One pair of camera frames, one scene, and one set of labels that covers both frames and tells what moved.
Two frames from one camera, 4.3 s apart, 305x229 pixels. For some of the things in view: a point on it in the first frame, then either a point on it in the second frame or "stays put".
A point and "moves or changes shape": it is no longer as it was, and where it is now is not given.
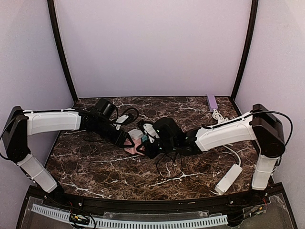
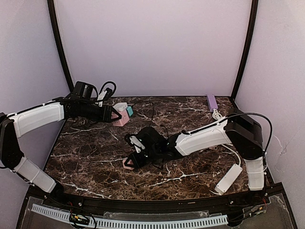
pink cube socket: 137,142 moves or changes shape
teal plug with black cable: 144,138 -> 130,112
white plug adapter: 136,134 moves or changes shape
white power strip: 228,179 stays put
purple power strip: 212,102 stays put
